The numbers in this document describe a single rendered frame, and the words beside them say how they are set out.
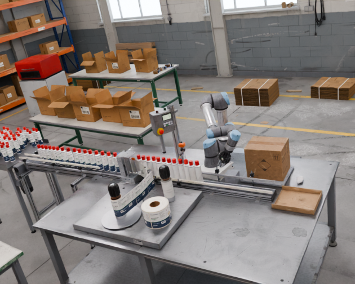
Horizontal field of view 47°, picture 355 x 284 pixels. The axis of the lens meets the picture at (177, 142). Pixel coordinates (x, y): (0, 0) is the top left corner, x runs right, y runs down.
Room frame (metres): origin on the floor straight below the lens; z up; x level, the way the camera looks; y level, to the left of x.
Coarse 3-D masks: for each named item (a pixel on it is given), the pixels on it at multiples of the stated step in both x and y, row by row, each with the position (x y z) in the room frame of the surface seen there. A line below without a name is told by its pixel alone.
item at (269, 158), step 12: (252, 144) 2.98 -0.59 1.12; (264, 144) 2.94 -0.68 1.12; (276, 144) 2.90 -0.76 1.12; (288, 144) 2.96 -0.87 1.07; (252, 156) 2.90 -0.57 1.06; (264, 156) 2.85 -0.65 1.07; (276, 156) 2.80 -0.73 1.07; (288, 156) 2.94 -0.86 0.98; (252, 168) 2.90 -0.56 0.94; (264, 168) 2.85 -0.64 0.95; (276, 168) 2.80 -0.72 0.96; (288, 168) 2.91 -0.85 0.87; (276, 180) 2.81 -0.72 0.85
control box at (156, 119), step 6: (162, 108) 3.25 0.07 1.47; (150, 114) 3.17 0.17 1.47; (156, 114) 3.13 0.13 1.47; (162, 114) 3.14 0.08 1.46; (150, 120) 3.19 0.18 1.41; (156, 120) 3.12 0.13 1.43; (162, 120) 3.14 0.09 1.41; (168, 120) 3.16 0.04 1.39; (156, 126) 3.12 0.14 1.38; (162, 126) 3.14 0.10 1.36; (168, 126) 3.16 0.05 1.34; (174, 126) 3.17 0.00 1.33; (156, 132) 3.12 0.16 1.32
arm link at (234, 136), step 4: (228, 132) 2.77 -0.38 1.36; (232, 132) 2.71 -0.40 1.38; (236, 132) 2.72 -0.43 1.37; (228, 136) 2.75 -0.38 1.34; (232, 136) 2.70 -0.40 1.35; (236, 136) 2.69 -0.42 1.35; (240, 136) 2.71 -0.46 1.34; (228, 140) 2.73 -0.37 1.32; (232, 140) 2.70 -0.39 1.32; (236, 140) 2.69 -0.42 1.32; (228, 144) 2.72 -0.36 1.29; (232, 144) 2.71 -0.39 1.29; (236, 144) 2.72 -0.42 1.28
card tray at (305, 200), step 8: (288, 192) 2.64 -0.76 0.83; (296, 192) 2.62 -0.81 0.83; (304, 192) 2.60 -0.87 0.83; (312, 192) 2.57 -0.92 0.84; (320, 192) 2.53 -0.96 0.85; (280, 200) 2.56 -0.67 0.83; (288, 200) 2.54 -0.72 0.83; (296, 200) 2.52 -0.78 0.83; (304, 200) 2.50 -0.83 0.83; (312, 200) 2.48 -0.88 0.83; (280, 208) 2.45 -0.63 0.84; (288, 208) 2.41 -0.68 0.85; (296, 208) 2.38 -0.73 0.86; (304, 208) 2.35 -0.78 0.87; (312, 208) 2.38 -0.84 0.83
